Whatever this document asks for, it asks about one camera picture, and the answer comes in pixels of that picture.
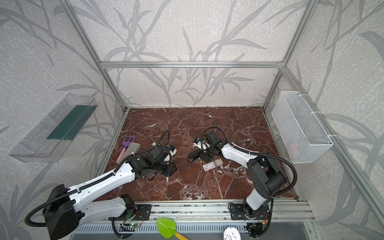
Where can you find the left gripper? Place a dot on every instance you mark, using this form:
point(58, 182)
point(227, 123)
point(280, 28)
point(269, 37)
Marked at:
point(167, 168)

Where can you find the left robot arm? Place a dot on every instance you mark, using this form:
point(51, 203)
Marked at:
point(68, 208)

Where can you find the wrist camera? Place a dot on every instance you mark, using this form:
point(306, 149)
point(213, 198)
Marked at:
point(172, 149)
point(202, 145)

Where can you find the grey pad under tool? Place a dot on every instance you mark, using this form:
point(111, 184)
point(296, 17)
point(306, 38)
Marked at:
point(133, 148)

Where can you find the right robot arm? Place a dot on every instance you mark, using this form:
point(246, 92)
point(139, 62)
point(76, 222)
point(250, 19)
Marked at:
point(271, 175)

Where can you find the pink object in basket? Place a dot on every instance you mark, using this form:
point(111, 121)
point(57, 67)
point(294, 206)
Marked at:
point(294, 150)

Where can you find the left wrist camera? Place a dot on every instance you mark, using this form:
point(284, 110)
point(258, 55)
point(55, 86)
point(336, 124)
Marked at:
point(172, 149)

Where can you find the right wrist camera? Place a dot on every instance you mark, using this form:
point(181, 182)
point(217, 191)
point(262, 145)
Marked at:
point(202, 145)

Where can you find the black stapler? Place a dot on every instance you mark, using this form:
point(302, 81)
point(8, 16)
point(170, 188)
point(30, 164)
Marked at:
point(194, 155)

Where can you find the red white staple box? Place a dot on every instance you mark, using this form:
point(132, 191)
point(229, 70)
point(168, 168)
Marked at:
point(212, 165)

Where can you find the green plastic scoop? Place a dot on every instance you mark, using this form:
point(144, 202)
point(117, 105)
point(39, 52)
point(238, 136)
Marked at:
point(168, 228)

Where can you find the purple plastic tool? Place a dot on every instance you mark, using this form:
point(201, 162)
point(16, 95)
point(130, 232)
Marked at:
point(128, 140)

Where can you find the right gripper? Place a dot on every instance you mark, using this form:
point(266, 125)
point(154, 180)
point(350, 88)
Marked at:
point(202, 152)

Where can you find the clear plastic wall bin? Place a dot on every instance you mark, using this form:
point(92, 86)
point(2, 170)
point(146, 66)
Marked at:
point(47, 142)

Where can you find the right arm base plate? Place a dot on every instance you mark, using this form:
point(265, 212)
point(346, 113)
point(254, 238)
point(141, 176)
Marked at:
point(244, 212)

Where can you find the white wire mesh basket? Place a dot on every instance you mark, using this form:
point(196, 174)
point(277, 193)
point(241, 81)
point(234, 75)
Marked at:
point(298, 123)

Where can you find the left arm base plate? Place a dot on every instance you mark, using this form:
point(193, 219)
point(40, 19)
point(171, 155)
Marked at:
point(137, 213)

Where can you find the aluminium front rail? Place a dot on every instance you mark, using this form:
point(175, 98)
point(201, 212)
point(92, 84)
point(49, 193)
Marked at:
point(205, 211)

